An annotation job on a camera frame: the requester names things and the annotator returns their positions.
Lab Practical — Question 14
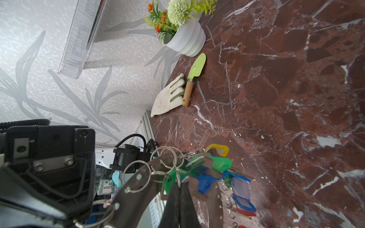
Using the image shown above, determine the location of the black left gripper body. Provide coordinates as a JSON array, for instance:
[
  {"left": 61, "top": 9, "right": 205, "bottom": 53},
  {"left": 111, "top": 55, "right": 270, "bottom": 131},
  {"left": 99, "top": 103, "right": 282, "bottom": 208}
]
[{"left": 1, "top": 125, "right": 96, "bottom": 228}]

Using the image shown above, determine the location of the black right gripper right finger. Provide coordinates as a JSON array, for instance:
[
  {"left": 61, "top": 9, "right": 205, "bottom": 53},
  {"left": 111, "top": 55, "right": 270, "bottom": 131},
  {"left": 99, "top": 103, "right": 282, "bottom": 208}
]
[{"left": 180, "top": 182, "right": 201, "bottom": 228}]

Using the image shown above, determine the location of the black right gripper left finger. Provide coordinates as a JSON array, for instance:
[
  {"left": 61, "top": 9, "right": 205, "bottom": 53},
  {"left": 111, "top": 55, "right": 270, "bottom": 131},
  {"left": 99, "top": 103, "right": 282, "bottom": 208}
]
[{"left": 159, "top": 183, "right": 180, "bottom": 228}]

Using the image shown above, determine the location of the key with blue tag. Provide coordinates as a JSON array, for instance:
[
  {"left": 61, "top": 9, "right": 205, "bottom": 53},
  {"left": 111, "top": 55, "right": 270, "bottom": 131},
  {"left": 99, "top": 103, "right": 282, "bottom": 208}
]
[{"left": 182, "top": 172, "right": 223, "bottom": 201}]

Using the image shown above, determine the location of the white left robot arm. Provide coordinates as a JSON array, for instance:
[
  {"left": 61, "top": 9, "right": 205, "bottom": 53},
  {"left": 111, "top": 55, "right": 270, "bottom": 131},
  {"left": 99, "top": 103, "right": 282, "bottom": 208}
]
[{"left": 1, "top": 119, "right": 154, "bottom": 228}]

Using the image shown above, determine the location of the green garden trowel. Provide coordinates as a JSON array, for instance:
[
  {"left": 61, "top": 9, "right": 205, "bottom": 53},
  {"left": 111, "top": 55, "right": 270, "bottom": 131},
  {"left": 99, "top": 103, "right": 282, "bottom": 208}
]
[{"left": 182, "top": 53, "right": 206, "bottom": 107}]

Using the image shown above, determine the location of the potted artificial flower plant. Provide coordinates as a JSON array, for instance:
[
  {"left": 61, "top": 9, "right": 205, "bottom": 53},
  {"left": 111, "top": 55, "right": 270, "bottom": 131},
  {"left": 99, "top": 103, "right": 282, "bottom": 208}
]
[{"left": 143, "top": 0, "right": 217, "bottom": 57}]

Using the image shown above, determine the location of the clear plastic wall shelf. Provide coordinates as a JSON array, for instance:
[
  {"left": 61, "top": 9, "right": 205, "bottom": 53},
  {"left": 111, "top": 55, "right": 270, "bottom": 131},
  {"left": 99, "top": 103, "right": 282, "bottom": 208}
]
[{"left": 58, "top": 0, "right": 105, "bottom": 79}]

